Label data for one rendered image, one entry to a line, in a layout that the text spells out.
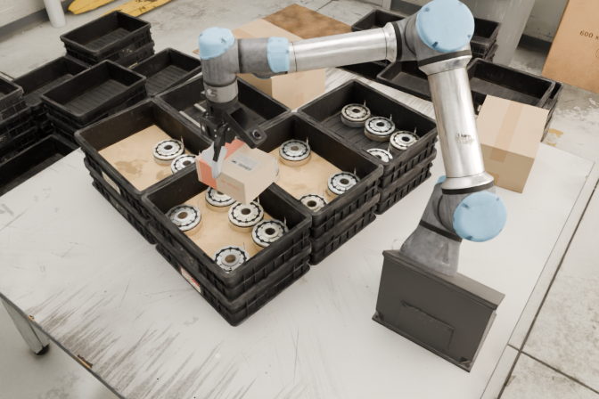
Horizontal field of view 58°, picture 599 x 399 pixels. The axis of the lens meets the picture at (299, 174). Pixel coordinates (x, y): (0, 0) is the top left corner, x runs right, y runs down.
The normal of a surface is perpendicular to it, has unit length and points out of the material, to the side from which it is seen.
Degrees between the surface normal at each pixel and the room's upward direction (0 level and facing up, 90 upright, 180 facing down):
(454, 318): 90
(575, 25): 76
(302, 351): 0
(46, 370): 0
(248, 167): 0
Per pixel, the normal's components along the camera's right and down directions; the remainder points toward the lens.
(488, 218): 0.09, 0.22
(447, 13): 0.04, -0.04
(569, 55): -0.54, 0.32
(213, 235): 0.00, -0.74
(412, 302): -0.56, 0.55
